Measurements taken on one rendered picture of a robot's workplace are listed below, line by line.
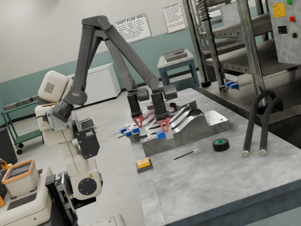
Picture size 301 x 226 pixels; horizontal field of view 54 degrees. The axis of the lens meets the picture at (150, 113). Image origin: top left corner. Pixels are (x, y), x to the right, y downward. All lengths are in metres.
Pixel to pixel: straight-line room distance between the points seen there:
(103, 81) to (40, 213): 6.80
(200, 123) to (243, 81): 0.74
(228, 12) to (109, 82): 3.83
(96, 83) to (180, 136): 6.76
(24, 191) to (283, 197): 1.27
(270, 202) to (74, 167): 1.02
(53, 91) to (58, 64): 7.83
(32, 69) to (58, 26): 1.58
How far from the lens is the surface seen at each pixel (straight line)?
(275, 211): 1.24
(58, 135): 1.69
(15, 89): 10.15
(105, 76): 8.20
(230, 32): 2.19
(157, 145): 1.63
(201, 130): 1.66
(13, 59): 9.99
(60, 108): 1.49
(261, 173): 1.26
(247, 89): 2.31
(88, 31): 1.52
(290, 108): 1.94
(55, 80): 1.62
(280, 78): 2.42
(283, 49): 1.76
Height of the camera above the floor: 1.43
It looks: 15 degrees down
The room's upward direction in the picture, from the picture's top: 17 degrees counter-clockwise
